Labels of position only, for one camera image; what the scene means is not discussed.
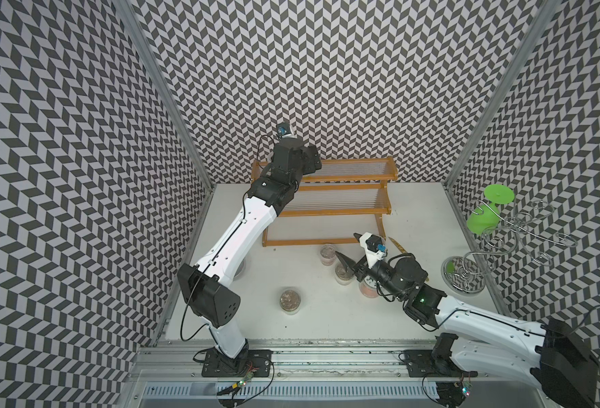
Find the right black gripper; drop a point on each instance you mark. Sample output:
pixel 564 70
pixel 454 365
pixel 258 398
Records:
pixel 352 266

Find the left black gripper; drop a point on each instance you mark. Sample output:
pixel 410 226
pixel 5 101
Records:
pixel 310 159

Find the orange wooden tiered shelf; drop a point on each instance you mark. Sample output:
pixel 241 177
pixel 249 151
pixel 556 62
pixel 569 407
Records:
pixel 346 187

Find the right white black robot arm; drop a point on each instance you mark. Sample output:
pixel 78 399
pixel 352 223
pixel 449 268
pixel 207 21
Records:
pixel 551 357

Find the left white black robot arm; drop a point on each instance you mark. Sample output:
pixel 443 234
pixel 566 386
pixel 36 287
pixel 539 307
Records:
pixel 205 286

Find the clear seed container beige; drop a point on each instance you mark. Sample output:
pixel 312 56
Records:
pixel 342 275

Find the clear seed container front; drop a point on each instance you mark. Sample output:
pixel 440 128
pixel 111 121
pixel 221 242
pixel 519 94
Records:
pixel 290 301

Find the pink jar floral lid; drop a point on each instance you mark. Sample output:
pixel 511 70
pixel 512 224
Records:
pixel 368 288

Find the lilac stacked bowls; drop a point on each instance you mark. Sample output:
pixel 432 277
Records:
pixel 241 268

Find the green plastic goblet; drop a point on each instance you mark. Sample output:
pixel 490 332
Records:
pixel 487 214

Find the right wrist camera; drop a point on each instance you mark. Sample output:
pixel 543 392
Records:
pixel 374 247

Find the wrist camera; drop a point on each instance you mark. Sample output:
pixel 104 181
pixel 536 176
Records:
pixel 283 130
pixel 374 247

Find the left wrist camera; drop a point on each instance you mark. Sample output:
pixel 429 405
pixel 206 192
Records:
pixel 283 130

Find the silver wire cup rack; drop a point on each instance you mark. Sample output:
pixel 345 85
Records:
pixel 464 273

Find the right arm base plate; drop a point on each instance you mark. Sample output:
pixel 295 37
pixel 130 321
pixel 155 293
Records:
pixel 436 362

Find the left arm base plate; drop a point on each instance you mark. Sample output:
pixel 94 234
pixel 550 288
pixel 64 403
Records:
pixel 258 362

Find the aluminium front rail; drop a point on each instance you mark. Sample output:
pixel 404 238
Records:
pixel 336 359

